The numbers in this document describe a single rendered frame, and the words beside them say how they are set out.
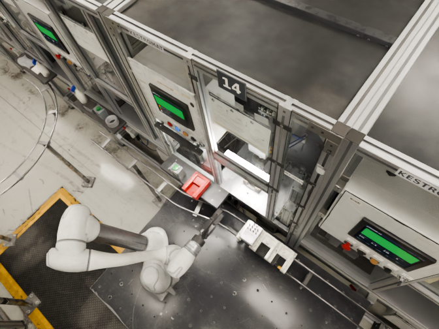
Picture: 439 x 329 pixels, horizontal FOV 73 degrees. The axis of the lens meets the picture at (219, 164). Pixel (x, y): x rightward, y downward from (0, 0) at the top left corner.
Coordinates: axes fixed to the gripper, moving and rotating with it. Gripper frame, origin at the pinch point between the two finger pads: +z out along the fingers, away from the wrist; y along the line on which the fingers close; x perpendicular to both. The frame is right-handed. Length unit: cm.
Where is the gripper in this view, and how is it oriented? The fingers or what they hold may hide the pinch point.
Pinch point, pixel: (218, 215)
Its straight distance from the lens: 174.6
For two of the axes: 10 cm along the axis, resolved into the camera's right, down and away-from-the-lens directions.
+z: 6.2, -7.2, 3.2
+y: -0.9, -4.7, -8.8
